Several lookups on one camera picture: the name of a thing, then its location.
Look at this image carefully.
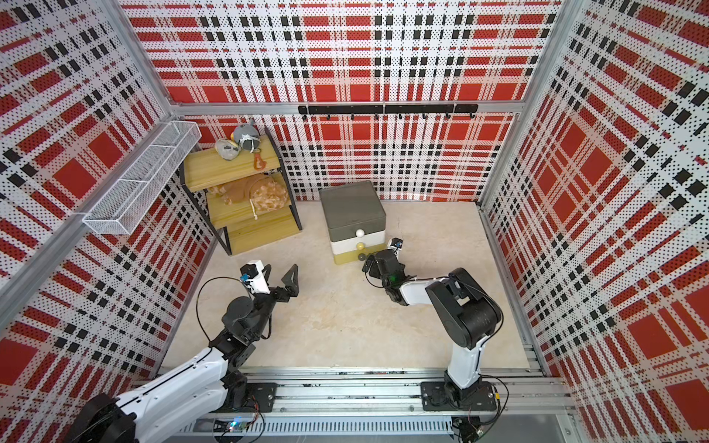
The white drawer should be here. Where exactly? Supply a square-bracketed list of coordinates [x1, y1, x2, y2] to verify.
[330, 231, 386, 255]

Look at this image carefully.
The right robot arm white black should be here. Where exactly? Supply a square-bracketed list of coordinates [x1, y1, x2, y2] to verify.
[363, 248, 504, 394]

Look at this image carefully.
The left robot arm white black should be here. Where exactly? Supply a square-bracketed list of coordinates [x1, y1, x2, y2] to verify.
[65, 260, 299, 442]

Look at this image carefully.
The three-drawer storage cabinet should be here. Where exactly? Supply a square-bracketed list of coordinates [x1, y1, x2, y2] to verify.
[319, 180, 387, 265]

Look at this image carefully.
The wooden three-tier shelf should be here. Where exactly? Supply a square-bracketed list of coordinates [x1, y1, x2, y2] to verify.
[179, 125, 303, 256]

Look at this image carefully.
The tan plush toy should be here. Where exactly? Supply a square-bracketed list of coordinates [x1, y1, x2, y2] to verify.
[208, 174, 289, 215]

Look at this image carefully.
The orange small toy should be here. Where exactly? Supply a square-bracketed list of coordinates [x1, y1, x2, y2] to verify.
[254, 153, 267, 171]

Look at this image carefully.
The white grey cap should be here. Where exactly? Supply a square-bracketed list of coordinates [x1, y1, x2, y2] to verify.
[214, 138, 242, 161]

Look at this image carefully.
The grey plush toy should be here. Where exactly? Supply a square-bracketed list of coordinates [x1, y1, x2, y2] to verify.
[232, 124, 261, 153]

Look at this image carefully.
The green circuit board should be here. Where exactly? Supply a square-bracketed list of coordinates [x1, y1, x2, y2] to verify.
[213, 420, 251, 435]

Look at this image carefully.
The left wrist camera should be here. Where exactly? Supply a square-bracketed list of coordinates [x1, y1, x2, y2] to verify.
[239, 260, 270, 295]

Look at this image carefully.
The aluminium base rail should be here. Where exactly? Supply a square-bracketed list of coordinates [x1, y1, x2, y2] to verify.
[171, 364, 585, 442]

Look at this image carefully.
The white wire mesh basket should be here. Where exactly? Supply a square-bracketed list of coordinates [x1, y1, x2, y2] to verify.
[83, 120, 201, 236]

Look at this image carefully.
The black wall hook rail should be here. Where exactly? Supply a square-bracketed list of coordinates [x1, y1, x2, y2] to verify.
[297, 103, 479, 118]

